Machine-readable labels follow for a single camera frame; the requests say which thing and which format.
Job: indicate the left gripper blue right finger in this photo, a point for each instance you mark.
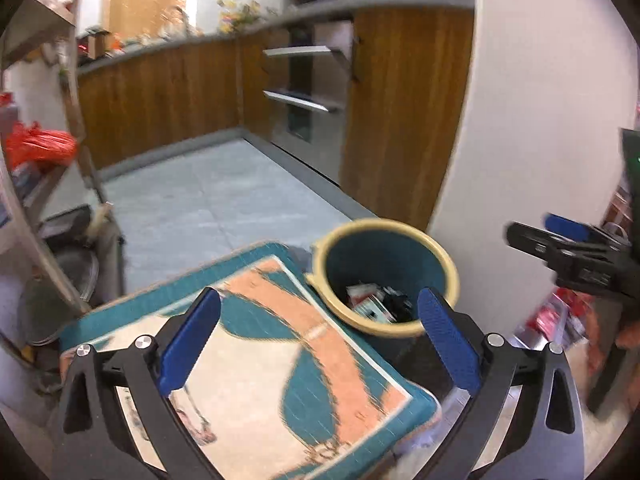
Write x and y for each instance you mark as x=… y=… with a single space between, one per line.
x=454 y=350

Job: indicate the black plastic bag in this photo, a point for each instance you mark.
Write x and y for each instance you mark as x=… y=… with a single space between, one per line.
x=397 y=304

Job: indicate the person's right hand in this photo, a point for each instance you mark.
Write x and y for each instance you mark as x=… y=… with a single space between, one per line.
x=629 y=337

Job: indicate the white green medicine box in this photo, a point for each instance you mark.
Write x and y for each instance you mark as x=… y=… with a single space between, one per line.
x=366 y=300

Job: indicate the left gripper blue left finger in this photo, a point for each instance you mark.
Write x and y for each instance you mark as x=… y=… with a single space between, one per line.
x=182 y=339

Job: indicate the teal yellow-rimmed trash bin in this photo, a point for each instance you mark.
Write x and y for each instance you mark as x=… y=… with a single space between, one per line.
x=386 y=253

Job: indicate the blue lidded storage box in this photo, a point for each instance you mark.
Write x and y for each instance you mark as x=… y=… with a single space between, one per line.
x=34 y=187

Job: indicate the stainless built-in oven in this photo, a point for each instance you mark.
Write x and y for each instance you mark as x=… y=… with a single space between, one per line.
x=309 y=67

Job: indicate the wooden kitchen cabinets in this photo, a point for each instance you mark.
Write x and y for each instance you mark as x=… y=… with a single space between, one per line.
x=404 y=103

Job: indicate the red plastic bag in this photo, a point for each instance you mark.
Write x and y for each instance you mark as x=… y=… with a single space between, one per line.
x=43 y=147

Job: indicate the glass pan lid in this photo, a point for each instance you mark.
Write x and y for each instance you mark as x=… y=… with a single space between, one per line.
x=42 y=312

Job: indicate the stainless steel shelf rack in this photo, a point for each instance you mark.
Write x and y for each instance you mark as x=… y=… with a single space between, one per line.
x=27 y=25

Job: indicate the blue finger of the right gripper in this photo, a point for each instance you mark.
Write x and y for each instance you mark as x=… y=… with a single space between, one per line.
x=567 y=228

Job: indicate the black square tray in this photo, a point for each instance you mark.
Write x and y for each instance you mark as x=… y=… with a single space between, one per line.
x=66 y=228

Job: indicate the teal beige patterned mat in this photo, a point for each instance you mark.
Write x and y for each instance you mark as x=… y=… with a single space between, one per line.
x=282 y=390

